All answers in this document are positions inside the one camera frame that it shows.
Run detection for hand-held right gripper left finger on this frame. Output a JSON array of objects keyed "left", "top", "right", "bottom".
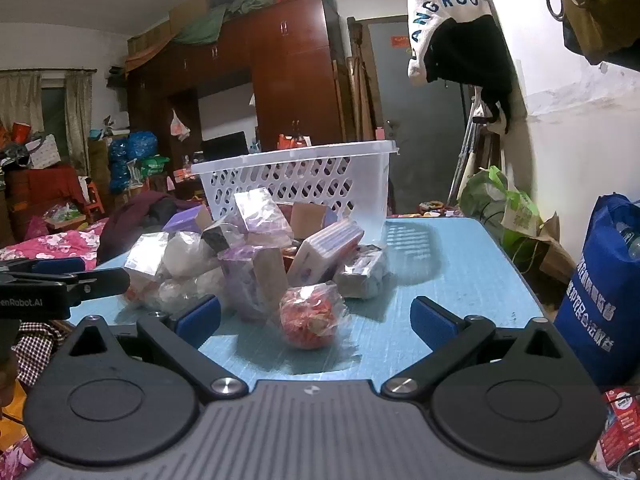
[{"left": 65, "top": 294, "right": 248, "bottom": 403}]

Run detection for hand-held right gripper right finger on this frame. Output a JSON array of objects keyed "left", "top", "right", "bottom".
[{"left": 380, "top": 296, "right": 576, "bottom": 403}]

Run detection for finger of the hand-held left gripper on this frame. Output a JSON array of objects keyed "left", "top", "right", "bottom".
[
  {"left": 0, "top": 267, "right": 132, "bottom": 307},
  {"left": 0, "top": 257, "right": 86, "bottom": 276}
]

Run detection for pile of plastic-wrapped packets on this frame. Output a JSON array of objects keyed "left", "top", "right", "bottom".
[{"left": 122, "top": 187, "right": 391, "bottom": 323}]

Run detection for red ball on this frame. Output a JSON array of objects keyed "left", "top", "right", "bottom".
[{"left": 277, "top": 282, "right": 351, "bottom": 351}]

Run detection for white plastic basket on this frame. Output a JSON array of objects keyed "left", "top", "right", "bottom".
[{"left": 190, "top": 140, "right": 401, "bottom": 233}]

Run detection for red clothes pile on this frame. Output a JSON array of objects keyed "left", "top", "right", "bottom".
[{"left": 0, "top": 220, "right": 108, "bottom": 271}]

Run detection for checkered cloth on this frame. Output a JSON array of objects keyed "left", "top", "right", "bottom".
[{"left": 15, "top": 321, "right": 76, "bottom": 386}]

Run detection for cardboard box with packets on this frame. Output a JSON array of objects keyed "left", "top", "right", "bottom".
[{"left": 45, "top": 202, "right": 86, "bottom": 226}]

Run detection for dark maroon clothing heap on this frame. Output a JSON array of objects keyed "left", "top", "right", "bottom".
[{"left": 97, "top": 190, "right": 206, "bottom": 263}]

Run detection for red plastic stool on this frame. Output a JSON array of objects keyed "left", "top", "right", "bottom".
[{"left": 82, "top": 180, "right": 103, "bottom": 216}]

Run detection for white patterned gift bag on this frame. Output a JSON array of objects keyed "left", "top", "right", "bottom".
[{"left": 27, "top": 134, "right": 61, "bottom": 170}]

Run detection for blue plastic garbage sack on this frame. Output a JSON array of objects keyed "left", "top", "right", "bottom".
[{"left": 107, "top": 130, "right": 158, "bottom": 193}]

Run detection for green and white shopping bag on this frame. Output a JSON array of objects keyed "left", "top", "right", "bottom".
[{"left": 457, "top": 165, "right": 543, "bottom": 261}]

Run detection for brown paper bag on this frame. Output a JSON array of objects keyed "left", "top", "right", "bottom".
[{"left": 515, "top": 212, "right": 576, "bottom": 301}]

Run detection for metal crutch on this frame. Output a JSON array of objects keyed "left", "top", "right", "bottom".
[{"left": 447, "top": 92, "right": 488, "bottom": 206}]

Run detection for patterned curtain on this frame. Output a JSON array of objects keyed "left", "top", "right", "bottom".
[
  {"left": 0, "top": 72, "right": 43, "bottom": 133},
  {"left": 64, "top": 71, "right": 93, "bottom": 163}
]

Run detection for blue tote bag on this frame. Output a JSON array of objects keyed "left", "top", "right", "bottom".
[{"left": 554, "top": 192, "right": 640, "bottom": 391}]

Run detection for small pink white plastic bag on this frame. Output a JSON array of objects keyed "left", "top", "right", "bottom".
[{"left": 170, "top": 110, "right": 192, "bottom": 142}]

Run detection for black monitor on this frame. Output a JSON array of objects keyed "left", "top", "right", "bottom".
[{"left": 201, "top": 131, "right": 249, "bottom": 163}]

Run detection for grey door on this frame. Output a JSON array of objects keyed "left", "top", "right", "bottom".
[{"left": 347, "top": 16, "right": 481, "bottom": 216}]

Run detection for red shopping bag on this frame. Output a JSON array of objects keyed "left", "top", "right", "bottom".
[{"left": 277, "top": 121, "right": 313, "bottom": 151}]

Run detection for large plastic water bottle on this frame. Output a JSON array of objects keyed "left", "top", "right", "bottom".
[{"left": 617, "top": 220, "right": 640, "bottom": 261}]

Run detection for red printed carton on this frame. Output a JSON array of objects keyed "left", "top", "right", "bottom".
[{"left": 597, "top": 387, "right": 640, "bottom": 476}]

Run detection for wooden planks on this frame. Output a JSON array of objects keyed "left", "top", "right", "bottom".
[{"left": 345, "top": 17, "right": 386, "bottom": 143}]

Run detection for brown wooden wardrobe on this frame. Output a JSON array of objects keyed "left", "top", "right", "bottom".
[{"left": 122, "top": 0, "right": 348, "bottom": 196}]

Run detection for white and black hanging sweater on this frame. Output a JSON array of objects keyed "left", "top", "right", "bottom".
[{"left": 406, "top": 0, "right": 516, "bottom": 136}]

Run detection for green cloth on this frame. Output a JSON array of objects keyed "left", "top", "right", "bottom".
[{"left": 172, "top": 0, "right": 281, "bottom": 46}]

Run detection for olive hanging bag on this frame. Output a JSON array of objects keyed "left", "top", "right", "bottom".
[{"left": 560, "top": 0, "right": 640, "bottom": 68}]

